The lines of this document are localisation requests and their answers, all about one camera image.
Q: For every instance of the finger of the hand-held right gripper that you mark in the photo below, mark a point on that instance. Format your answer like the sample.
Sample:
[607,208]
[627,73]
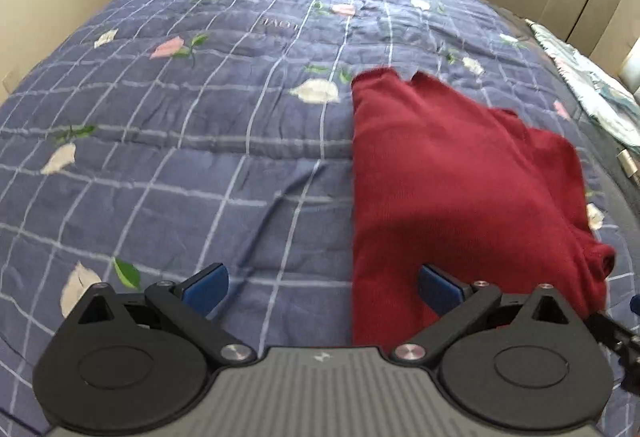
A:
[612,329]

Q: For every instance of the dark red knit sweater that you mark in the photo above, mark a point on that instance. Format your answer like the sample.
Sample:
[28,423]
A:
[450,177]

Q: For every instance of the blue checked floral quilt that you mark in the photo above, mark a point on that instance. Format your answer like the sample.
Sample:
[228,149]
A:
[200,117]

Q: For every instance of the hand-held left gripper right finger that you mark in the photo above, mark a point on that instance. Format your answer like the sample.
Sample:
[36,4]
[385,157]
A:
[440,289]

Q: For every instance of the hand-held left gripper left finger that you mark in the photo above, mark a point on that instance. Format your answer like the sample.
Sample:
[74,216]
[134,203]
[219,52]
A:
[207,287]

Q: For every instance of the pale floral cloth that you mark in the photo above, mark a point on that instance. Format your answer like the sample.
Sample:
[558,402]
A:
[590,82]

